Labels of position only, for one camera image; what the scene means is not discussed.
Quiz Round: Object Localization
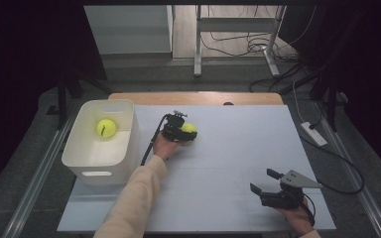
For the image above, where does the yellow tennis ball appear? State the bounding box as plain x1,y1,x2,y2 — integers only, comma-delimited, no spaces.
180,122,198,134
95,118,118,139

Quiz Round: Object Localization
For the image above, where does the hand-held gripper black cable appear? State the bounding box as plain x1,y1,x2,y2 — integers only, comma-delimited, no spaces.
302,194,317,227
140,113,173,167

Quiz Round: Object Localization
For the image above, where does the person's right hand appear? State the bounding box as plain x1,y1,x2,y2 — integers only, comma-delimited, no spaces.
276,197,316,236

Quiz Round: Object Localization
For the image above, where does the black metal stand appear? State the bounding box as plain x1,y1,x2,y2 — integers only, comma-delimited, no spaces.
311,9,348,133
46,65,113,130

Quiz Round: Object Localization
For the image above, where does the white power strip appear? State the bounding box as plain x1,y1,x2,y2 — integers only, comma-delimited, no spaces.
300,121,328,148

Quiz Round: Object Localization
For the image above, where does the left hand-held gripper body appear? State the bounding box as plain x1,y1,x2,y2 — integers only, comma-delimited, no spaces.
161,110,189,142

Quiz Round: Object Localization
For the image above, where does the white plastic storage bin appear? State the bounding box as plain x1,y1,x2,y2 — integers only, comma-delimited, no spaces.
61,98,141,186

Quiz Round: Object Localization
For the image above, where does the white metal desk frame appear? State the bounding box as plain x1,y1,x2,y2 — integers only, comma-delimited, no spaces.
192,4,287,78

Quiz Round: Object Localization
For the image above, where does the person's left hand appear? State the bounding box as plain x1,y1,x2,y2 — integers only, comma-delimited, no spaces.
152,130,188,162

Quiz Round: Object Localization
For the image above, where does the white cabinet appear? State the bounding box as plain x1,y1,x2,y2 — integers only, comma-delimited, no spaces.
83,4,175,56

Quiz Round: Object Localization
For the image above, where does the right hand-held gripper black cable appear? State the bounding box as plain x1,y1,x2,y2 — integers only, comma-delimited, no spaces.
302,194,317,227

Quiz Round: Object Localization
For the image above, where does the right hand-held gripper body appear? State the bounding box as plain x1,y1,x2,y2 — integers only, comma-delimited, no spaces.
259,170,323,210

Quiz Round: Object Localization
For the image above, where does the wooden table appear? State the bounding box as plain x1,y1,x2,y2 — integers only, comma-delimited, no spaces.
107,92,285,107

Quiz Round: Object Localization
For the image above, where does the tangle of black cables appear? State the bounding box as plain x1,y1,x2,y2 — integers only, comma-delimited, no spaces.
199,31,299,62

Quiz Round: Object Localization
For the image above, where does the white board table cover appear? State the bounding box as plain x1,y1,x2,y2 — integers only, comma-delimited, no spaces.
57,104,337,232

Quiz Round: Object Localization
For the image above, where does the left hand-held gripper black cable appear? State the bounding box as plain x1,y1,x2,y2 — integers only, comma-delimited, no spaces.
140,113,173,167

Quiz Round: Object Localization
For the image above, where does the grey metal floor rail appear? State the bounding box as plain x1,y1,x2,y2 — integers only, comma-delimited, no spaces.
1,108,80,238
314,102,381,238

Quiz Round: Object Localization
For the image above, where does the black looped floor cable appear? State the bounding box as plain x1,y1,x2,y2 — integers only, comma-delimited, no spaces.
299,133,365,195

